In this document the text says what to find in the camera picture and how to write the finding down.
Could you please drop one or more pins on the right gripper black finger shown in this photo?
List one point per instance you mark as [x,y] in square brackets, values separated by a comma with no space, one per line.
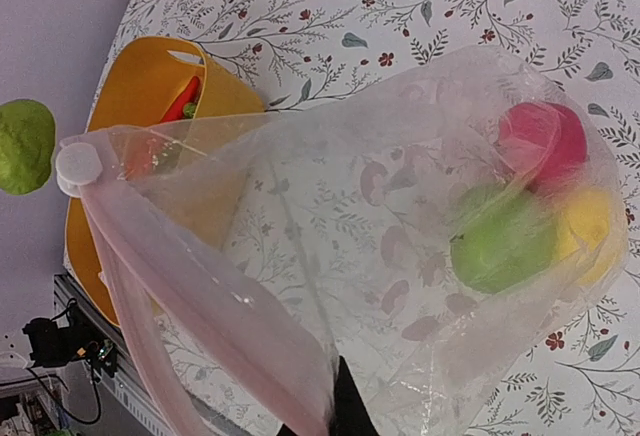
[323,403]

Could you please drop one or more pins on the clear zip top bag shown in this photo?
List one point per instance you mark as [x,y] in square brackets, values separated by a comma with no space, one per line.
[234,247]

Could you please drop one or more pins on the green toy pear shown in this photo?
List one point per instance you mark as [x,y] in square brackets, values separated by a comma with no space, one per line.
[501,241]

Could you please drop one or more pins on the yellow toy lemon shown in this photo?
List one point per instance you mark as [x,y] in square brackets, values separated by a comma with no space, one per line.
[588,234]

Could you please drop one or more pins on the yellow plastic basket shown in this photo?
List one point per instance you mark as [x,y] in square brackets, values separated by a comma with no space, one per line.
[145,78]

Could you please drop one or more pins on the red toy apple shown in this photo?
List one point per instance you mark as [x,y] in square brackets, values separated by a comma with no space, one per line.
[544,141]

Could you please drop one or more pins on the green toy grapes bunch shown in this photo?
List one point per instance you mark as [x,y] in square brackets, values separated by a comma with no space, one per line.
[189,110]

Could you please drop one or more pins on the green toy cabbage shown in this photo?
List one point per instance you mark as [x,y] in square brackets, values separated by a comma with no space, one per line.
[28,139]

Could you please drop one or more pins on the orange toy carrot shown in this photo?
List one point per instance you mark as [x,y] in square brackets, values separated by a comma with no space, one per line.
[189,94]

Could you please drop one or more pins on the floral table cloth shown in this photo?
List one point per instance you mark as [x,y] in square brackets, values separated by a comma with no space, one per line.
[583,378]

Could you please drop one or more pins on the aluminium front rail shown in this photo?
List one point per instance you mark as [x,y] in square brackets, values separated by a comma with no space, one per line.
[125,387]

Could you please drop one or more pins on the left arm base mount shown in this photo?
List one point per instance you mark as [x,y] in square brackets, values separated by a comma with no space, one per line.
[68,337]

